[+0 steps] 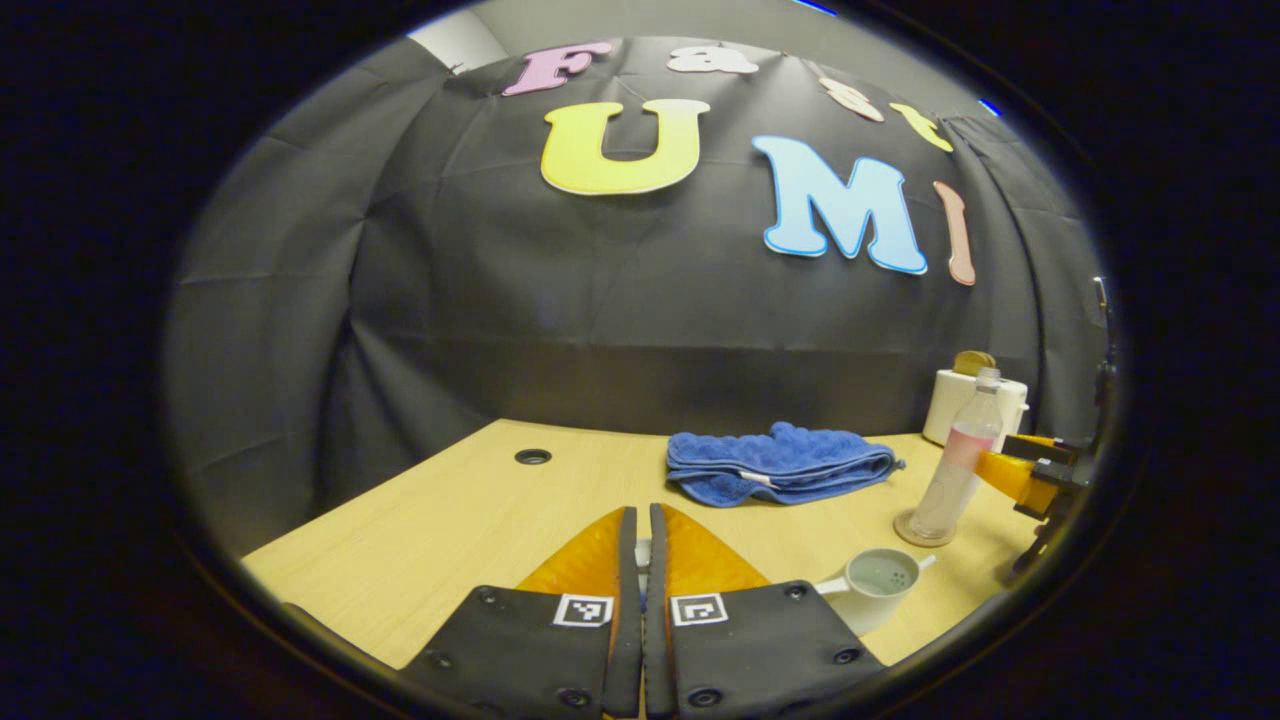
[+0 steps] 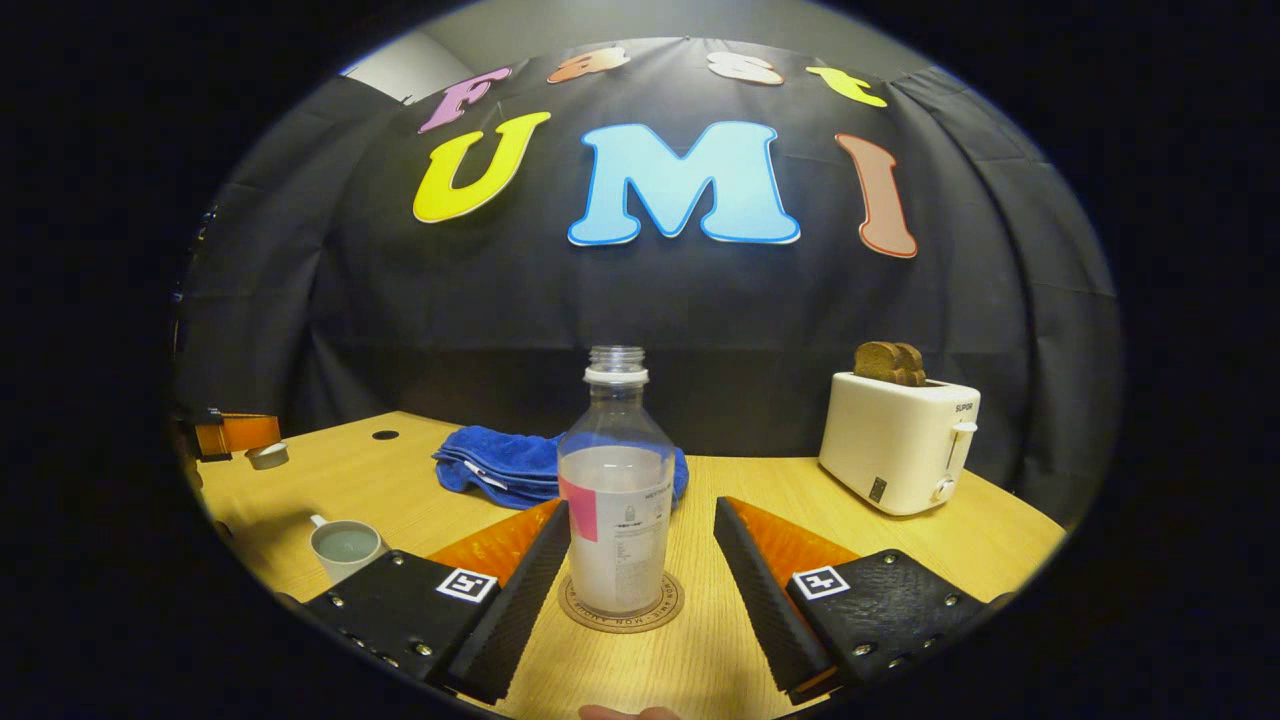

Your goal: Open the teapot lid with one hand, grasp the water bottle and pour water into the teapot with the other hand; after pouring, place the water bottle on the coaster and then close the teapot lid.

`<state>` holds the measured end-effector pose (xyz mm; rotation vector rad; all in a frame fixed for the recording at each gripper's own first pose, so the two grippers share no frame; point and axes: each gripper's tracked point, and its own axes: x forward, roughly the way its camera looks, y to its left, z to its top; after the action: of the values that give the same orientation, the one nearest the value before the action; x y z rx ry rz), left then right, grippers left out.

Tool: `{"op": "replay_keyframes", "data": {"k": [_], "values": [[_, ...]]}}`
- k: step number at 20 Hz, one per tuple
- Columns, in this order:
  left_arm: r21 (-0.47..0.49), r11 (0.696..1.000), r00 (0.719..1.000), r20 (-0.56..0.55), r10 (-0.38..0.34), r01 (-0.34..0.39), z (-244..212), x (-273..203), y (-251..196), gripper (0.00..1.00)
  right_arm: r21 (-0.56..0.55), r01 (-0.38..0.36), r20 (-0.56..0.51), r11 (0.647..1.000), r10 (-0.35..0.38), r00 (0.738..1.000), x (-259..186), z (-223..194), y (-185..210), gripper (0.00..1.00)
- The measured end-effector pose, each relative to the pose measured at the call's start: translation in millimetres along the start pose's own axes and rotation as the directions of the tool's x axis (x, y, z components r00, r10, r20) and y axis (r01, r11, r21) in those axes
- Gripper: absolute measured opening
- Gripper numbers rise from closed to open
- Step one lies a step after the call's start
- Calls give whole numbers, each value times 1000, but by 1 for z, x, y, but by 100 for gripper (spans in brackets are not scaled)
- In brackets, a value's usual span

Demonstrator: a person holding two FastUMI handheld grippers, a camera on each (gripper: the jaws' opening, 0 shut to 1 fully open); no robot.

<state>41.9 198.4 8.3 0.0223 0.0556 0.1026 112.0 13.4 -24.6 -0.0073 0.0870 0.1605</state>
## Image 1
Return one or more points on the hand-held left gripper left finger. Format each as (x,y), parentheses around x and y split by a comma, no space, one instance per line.
(627,620)

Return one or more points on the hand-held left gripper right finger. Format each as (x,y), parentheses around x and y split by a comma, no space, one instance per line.
(657,620)

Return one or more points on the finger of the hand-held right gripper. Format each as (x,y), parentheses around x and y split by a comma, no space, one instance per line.
(1045,492)
(1040,448)

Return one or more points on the clear plastic water bottle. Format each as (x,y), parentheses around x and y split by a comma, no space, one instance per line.
(955,470)

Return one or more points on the round wooden coaster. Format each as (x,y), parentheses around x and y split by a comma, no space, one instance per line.
(905,532)

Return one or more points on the white ceramic teacup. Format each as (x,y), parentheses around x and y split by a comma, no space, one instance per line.
(875,600)

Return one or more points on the white toaster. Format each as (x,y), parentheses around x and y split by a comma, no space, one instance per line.
(945,405)

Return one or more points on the brown bread slice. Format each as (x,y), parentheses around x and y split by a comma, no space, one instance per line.
(972,362)

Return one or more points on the folded blue towel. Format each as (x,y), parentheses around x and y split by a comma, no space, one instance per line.
(780,465)

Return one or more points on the black backdrop cloth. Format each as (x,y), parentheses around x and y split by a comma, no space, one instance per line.
(500,300)

